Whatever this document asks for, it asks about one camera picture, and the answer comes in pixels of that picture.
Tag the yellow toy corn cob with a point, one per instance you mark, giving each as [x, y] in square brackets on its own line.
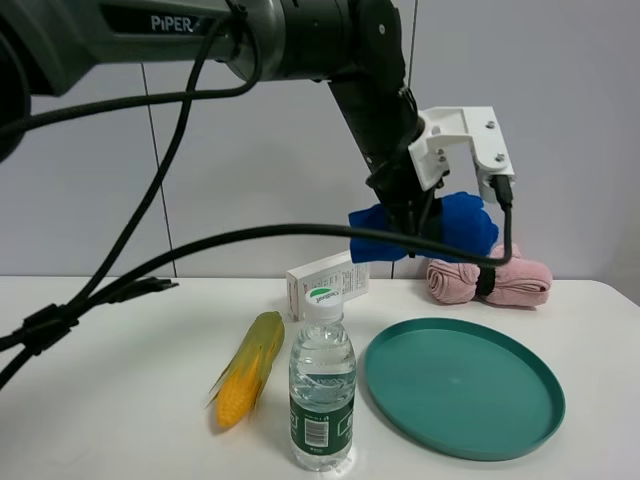
[239, 387]

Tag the clear water bottle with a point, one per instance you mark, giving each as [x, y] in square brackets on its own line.
[322, 384]

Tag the teal round plate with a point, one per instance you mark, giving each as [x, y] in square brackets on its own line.
[463, 389]

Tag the blue towel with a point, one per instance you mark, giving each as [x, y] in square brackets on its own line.
[457, 220]

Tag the pink rolled towel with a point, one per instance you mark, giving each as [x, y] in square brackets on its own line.
[520, 283]

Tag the white medicine box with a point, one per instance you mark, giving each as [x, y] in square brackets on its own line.
[335, 272]

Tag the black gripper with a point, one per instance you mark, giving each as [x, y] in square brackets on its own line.
[408, 208]

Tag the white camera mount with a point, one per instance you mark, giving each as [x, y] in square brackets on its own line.
[478, 129]

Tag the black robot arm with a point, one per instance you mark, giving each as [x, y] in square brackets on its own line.
[353, 46]

